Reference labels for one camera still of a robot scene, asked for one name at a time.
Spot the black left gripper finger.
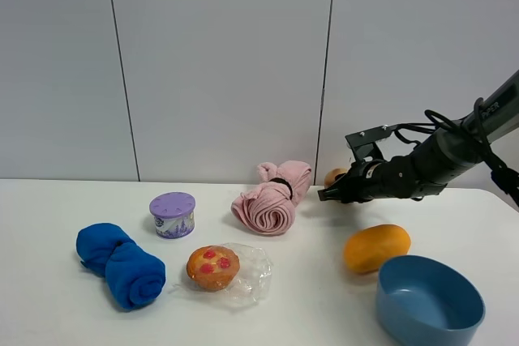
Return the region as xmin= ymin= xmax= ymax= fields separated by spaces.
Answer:
xmin=318 ymin=186 xmax=350 ymax=202

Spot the toy potato with brown spots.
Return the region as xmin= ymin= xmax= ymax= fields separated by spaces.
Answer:
xmin=324 ymin=168 xmax=348 ymax=188

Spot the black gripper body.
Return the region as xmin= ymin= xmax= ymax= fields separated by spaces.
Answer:
xmin=344 ymin=156 xmax=418 ymax=203

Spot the toy muffin with red berries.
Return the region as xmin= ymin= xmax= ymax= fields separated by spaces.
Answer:
xmin=186 ymin=246 xmax=240 ymax=292

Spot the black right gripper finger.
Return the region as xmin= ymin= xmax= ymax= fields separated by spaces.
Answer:
xmin=333 ymin=173 xmax=348 ymax=182

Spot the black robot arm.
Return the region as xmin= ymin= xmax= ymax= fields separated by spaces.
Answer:
xmin=318 ymin=75 xmax=518 ymax=203

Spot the orange toy mango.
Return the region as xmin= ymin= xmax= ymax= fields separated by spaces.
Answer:
xmin=343 ymin=224 xmax=411 ymax=275

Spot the purple lidded round container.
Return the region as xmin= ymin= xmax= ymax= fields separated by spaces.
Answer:
xmin=149 ymin=192 xmax=195 ymax=239

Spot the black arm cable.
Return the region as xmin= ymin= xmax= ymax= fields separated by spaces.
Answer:
xmin=395 ymin=97 xmax=519 ymax=212

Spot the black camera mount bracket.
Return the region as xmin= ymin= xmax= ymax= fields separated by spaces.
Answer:
xmin=345 ymin=125 xmax=397 ymax=164

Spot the clear plastic wrapper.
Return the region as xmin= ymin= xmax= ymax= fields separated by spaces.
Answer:
xmin=172 ymin=243 xmax=272 ymax=310

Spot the blue plastic bowl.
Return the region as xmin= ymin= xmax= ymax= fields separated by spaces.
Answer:
xmin=375 ymin=255 xmax=486 ymax=345

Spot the blue rolled towel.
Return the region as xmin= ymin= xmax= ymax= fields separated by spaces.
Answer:
xmin=75 ymin=223 xmax=166 ymax=310

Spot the pink rolled towel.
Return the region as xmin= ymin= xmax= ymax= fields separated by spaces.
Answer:
xmin=230 ymin=160 xmax=311 ymax=236

